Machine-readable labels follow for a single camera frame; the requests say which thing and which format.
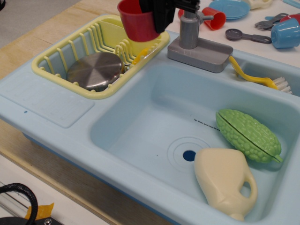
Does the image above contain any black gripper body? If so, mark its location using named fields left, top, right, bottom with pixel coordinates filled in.
left=173, top=0, right=200, bottom=12

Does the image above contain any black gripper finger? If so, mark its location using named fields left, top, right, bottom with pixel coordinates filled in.
left=139, top=0, right=153, bottom=13
left=153, top=0, right=175, bottom=33

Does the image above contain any red plastic mug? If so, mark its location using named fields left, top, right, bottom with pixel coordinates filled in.
left=117, top=0, right=160, bottom=42

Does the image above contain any red cup lying down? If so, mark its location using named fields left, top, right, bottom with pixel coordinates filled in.
left=178, top=7, right=226, bottom=32

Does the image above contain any blue plastic cup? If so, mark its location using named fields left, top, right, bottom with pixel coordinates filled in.
left=270, top=18, right=300, bottom=49

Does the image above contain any red cup behind blue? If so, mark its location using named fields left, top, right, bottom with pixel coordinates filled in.
left=279, top=14, right=300, bottom=24

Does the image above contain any light blue toy sink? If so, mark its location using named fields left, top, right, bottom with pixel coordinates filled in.
left=0, top=14, right=300, bottom=225

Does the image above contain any blue plastic plate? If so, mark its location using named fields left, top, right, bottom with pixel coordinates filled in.
left=209, top=0, right=250, bottom=20

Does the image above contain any grey toy faucet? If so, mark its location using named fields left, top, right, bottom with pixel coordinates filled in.
left=167, top=11, right=233, bottom=73

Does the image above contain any yellow utensil in rack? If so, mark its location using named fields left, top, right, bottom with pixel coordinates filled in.
left=131, top=48, right=149, bottom=65

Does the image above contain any grey toy spoon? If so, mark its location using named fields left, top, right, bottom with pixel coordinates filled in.
left=225, top=29, right=272, bottom=44

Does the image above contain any grey toy fork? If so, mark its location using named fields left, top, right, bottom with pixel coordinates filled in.
left=255, top=13, right=288, bottom=30

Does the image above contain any yellow dish rack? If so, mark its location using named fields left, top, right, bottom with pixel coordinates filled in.
left=31, top=15, right=170, bottom=99

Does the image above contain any stainless steel pot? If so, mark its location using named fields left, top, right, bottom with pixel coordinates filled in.
left=66, top=52, right=124, bottom=92

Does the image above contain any yellow dish brush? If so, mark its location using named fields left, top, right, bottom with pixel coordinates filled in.
left=228, top=56, right=293, bottom=94

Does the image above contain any green bitter melon toy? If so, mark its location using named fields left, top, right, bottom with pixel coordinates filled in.
left=216, top=109, right=283, bottom=163

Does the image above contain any cream plastic jug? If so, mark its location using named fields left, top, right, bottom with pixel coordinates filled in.
left=194, top=148, right=258, bottom=221

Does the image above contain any yellow tape piece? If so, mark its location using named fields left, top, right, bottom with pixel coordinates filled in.
left=24, top=203, right=54, bottom=220

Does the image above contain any black cable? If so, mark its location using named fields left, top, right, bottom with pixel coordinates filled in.
left=0, top=183, right=39, bottom=225

